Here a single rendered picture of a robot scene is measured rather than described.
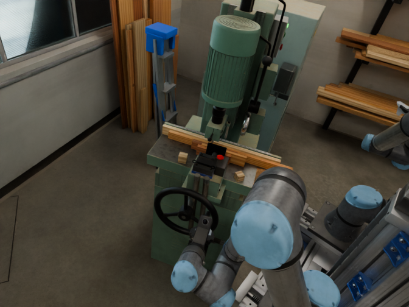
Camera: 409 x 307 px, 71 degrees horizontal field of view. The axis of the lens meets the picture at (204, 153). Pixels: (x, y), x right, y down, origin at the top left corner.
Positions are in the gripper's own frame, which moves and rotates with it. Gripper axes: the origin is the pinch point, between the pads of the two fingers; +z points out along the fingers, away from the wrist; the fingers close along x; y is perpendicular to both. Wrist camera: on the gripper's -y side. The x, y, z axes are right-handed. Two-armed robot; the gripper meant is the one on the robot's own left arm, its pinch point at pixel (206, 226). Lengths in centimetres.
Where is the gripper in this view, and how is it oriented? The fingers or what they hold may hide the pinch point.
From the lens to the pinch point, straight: 116.6
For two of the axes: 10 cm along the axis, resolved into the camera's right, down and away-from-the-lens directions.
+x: 9.5, 2.9, -1.3
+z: 1.7, -1.3, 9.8
